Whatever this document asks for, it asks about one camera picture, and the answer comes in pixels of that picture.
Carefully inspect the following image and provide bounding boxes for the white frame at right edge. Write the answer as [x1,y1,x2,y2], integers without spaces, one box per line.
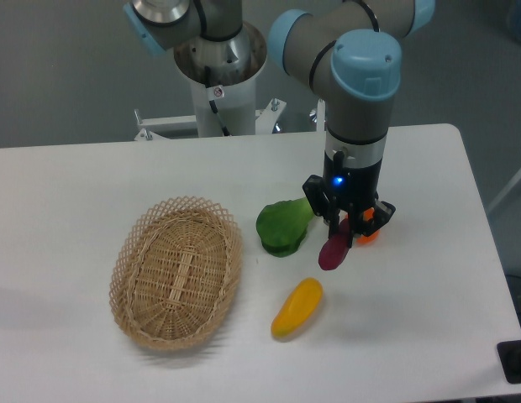
[486,167,521,216]

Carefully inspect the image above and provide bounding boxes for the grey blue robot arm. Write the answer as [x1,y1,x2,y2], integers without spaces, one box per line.
[124,1,435,243]

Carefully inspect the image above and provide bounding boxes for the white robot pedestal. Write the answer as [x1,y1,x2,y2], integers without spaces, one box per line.
[133,21,327,141]

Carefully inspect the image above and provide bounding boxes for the yellow mango toy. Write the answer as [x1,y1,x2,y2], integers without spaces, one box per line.
[271,277,324,339]

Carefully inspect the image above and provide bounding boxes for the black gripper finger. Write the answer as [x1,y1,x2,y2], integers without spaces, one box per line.
[347,203,356,246]
[326,200,340,238]

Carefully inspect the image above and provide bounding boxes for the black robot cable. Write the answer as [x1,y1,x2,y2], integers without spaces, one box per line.
[203,65,231,138]

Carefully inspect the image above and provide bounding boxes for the woven wicker basket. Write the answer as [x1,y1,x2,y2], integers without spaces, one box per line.
[109,196,243,351]

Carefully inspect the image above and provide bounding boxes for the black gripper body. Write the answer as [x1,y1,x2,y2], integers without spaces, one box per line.
[303,131,396,225]

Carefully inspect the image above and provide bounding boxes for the orange toy fruit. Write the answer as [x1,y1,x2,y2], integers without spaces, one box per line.
[346,207,382,246]

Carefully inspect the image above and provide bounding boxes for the purple sweet potato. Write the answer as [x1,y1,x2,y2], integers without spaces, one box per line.
[318,218,350,271]

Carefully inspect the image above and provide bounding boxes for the black device at table edge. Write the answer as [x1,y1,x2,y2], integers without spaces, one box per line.
[497,340,521,385]

